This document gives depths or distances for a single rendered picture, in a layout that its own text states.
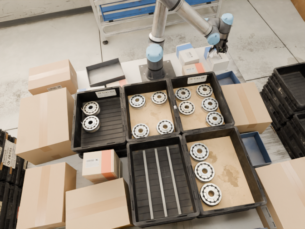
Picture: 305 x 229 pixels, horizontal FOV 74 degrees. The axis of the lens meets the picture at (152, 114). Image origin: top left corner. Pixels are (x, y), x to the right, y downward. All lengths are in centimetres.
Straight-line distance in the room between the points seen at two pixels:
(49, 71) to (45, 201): 92
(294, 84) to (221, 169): 122
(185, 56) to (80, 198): 121
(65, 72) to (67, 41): 183
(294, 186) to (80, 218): 102
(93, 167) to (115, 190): 16
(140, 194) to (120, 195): 10
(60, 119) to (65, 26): 258
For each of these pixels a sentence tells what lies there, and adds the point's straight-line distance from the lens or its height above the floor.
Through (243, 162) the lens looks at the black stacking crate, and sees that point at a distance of 117.
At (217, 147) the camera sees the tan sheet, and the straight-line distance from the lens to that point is 121.
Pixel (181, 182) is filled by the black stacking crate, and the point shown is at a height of 83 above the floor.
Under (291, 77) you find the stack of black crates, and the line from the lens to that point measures 219.
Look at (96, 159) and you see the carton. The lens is 112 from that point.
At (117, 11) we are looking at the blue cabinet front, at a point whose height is 43.
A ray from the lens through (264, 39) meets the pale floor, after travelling 330.
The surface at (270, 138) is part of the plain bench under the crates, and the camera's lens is 149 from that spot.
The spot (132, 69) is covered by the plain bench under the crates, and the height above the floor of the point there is 70.
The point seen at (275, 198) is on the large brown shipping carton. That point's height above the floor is 90.
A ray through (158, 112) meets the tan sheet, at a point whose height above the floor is 83.
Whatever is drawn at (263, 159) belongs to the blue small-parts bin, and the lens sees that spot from 141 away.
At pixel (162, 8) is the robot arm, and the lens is 140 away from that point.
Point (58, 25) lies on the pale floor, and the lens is 384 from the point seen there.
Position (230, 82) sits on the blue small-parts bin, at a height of 70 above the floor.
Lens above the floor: 192
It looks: 58 degrees down
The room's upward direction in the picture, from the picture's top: 7 degrees counter-clockwise
